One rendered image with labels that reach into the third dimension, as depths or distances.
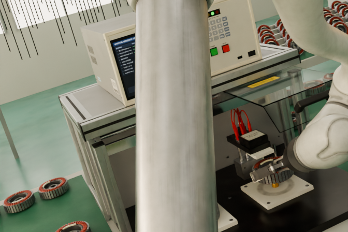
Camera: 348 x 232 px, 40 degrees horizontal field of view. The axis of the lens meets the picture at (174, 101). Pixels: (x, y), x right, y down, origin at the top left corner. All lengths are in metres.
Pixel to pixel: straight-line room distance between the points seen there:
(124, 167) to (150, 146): 0.91
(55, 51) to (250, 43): 6.30
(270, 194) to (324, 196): 0.14
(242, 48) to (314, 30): 0.62
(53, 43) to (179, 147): 7.05
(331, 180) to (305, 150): 0.37
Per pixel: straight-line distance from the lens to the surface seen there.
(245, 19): 1.41
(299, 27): 0.80
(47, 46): 7.57
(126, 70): 1.29
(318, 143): 1.03
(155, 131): 0.57
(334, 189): 1.39
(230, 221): 1.30
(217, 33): 1.37
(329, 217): 1.28
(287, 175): 1.35
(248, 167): 1.50
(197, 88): 0.59
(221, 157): 1.60
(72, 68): 7.66
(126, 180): 1.50
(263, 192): 1.40
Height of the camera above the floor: 1.47
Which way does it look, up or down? 17 degrees down
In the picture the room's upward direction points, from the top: 15 degrees counter-clockwise
